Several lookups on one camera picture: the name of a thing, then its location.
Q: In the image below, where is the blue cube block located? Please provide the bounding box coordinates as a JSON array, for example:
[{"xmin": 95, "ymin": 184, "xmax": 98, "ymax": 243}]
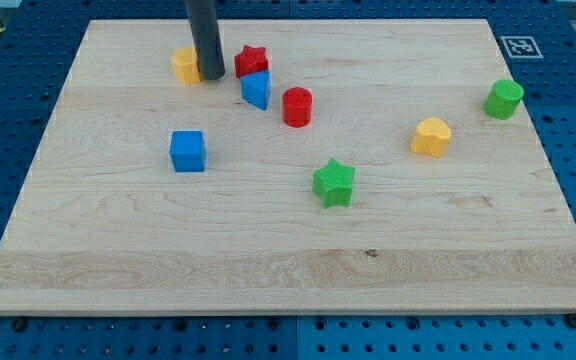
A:
[{"xmin": 169, "ymin": 130, "xmax": 206, "ymax": 172}]

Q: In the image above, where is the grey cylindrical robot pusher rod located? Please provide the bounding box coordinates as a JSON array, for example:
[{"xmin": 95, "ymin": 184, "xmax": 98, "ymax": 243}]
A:
[{"xmin": 185, "ymin": 0, "xmax": 225, "ymax": 80}]

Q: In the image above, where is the black bolt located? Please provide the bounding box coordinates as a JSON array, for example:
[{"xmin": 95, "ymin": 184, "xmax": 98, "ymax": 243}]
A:
[
  {"xmin": 10, "ymin": 317, "xmax": 27, "ymax": 333},
  {"xmin": 565, "ymin": 313, "xmax": 576, "ymax": 329}
]

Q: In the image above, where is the blue triangle block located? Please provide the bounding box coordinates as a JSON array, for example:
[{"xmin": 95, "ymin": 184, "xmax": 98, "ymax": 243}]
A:
[{"xmin": 240, "ymin": 70, "xmax": 271, "ymax": 111}]

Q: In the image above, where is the black bolt front right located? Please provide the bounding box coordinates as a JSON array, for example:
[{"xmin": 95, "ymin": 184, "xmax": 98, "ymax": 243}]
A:
[{"xmin": 565, "ymin": 313, "xmax": 576, "ymax": 329}]

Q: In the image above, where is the black bolt front left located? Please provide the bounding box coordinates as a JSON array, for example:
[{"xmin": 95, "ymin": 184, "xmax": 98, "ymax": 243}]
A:
[{"xmin": 10, "ymin": 317, "xmax": 27, "ymax": 333}]

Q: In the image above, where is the red star block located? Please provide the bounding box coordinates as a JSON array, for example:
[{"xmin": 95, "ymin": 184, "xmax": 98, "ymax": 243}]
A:
[{"xmin": 234, "ymin": 45, "xmax": 269, "ymax": 78}]

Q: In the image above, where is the white fiducial marker tag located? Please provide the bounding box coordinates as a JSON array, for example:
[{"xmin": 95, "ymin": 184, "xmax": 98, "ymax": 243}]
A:
[{"xmin": 500, "ymin": 35, "xmax": 543, "ymax": 59}]

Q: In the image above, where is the yellow heart block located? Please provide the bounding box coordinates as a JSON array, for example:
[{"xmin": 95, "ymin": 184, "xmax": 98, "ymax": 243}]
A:
[{"xmin": 410, "ymin": 117, "xmax": 452, "ymax": 157}]

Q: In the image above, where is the green cylinder block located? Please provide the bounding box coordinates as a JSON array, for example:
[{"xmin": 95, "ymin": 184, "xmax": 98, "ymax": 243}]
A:
[{"xmin": 484, "ymin": 79, "xmax": 524, "ymax": 120}]

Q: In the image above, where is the yellow pentagon block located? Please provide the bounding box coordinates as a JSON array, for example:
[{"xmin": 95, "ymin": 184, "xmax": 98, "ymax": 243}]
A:
[{"xmin": 171, "ymin": 46, "xmax": 202, "ymax": 85}]

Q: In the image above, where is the red cylinder block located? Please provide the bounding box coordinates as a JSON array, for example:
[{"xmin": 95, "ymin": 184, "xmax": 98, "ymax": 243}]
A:
[{"xmin": 282, "ymin": 87, "xmax": 313, "ymax": 128}]

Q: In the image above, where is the green star block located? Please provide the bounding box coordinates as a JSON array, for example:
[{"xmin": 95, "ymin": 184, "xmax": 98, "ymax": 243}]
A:
[{"xmin": 312, "ymin": 158, "xmax": 355, "ymax": 208}]

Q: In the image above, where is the wooden board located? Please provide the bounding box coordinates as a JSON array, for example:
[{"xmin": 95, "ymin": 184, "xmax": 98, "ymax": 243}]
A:
[{"xmin": 0, "ymin": 19, "xmax": 576, "ymax": 317}]

